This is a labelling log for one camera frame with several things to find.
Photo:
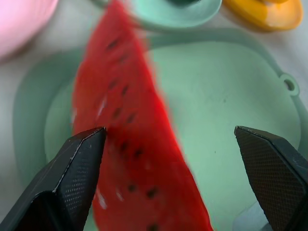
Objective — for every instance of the large green plate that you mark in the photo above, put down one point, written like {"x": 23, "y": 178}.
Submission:
{"x": 216, "y": 108}

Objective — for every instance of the yellow plate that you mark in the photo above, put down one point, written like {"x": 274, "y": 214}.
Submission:
{"x": 281, "y": 18}

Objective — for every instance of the pink plate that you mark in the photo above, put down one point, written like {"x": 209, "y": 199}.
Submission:
{"x": 19, "y": 21}

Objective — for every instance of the yellow toy food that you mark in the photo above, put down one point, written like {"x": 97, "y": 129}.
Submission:
{"x": 252, "y": 10}

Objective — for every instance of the red watermelon slice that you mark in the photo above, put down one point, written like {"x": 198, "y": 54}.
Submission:
{"x": 127, "y": 125}

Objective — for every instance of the small green plate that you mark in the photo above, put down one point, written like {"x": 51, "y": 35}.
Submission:
{"x": 173, "y": 14}

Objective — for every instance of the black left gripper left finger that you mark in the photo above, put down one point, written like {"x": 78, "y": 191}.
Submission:
{"x": 69, "y": 183}

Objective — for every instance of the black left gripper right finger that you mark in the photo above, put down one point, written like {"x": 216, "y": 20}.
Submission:
{"x": 274, "y": 173}

